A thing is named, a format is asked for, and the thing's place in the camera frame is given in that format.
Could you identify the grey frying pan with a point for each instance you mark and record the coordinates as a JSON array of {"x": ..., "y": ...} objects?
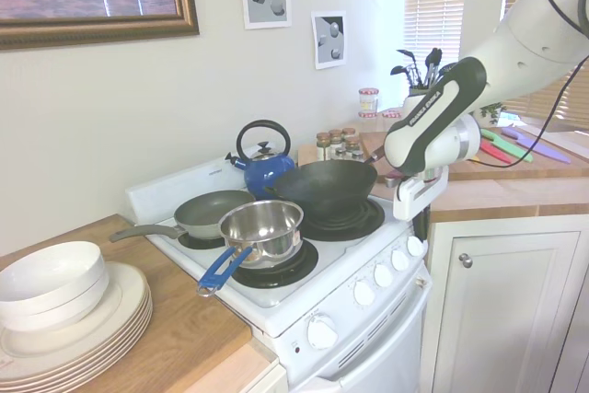
[{"x": 207, "y": 213}]

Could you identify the black electric coil burner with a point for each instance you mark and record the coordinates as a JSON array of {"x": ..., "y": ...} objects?
[
  {"x": 363, "y": 223},
  {"x": 193, "y": 242},
  {"x": 294, "y": 269}
]

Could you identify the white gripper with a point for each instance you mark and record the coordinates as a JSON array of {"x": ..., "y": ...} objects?
[{"x": 409, "y": 199}]

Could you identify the white door cabinet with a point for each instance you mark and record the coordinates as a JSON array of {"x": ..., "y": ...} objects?
[{"x": 506, "y": 319}]

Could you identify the white utensil holder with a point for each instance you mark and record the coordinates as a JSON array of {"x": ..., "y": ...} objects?
[{"x": 414, "y": 103}]

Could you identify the grey shapes paper print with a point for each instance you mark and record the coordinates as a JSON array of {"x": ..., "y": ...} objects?
[{"x": 329, "y": 41}]

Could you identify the red knife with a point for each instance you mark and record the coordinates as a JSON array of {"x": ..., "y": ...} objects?
[{"x": 494, "y": 152}]

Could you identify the white oven temperature knob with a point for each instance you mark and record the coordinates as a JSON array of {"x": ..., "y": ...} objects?
[{"x": 322, "y": 332}]

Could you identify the green knife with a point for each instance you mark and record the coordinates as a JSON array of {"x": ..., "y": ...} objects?
[{"x": 506, "y": 144}]

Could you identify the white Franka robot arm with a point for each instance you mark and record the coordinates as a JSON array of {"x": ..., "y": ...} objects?
[{"x": 529, "y": 29}]

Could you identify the small green plant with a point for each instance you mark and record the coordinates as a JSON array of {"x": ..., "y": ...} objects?
[{"x": 490, "y": 112}]

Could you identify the white bowl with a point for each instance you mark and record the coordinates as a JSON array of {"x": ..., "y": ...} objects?
[
  {"x": 69, "y": 315},
  {"x": 46, "y": 273}
]

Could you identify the cream dinner plate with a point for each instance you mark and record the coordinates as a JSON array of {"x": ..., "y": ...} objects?
[
  {"x": 129, "y": 339},
  {"x": 129, "y": 355},
  {"x": 124, "y": 301},
  {"x": 129, "y": 347},
  {"x": 129, "y": 362},
  {"x": 129, "y": 331}
]

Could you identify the white drawer cabinet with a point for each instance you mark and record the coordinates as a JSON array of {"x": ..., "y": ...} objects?
[{"x": 271, "y": 379}]

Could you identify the round metal cabinet knob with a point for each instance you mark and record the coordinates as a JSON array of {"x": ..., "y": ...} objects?
[{"x": 465, "y": 260}]

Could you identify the white electric stove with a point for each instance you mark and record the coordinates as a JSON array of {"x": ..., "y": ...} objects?
[{"x": 294, "y": 301}]

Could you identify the white burner control knob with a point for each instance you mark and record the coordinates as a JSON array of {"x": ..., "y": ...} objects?
[
  {"x": 399, "y": 260},
  {"x": 363, "y": 293},
  {"x": 383, "y": 276},
  {"x": 415, "y": 246}
]

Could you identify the purple knife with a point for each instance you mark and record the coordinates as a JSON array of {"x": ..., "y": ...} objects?
[{"x": 543, "y": 146}]

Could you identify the glass spice jar brown lid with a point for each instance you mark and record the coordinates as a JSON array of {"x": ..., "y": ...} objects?
[
  {"x": 336, "y": 137},
  {"x": 348, "y": 133},
  {"x": 353, "y": 146},
  {"x": 323, "y": 146}
]

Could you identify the black kitchen utensil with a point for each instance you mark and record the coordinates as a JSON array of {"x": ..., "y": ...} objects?
[
  {"x": 398, "y": 69},
  {"x": 406, "y": 53}
]

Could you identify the jar with red checkered lid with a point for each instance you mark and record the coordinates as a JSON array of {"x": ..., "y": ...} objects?
[
  {"x": 368, "y": 100},
  {"x": 392, "y": 113},
  {"x": 367, "y": 115}
]

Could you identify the small glass shaker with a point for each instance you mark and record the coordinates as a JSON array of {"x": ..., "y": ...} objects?
[
  {"x": 341, "y": 154},
  {"x": 358, "y": 156}
]

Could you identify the black kitchen tongs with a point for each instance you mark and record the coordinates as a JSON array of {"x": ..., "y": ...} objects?
[{"x": 432, "y": 59}]

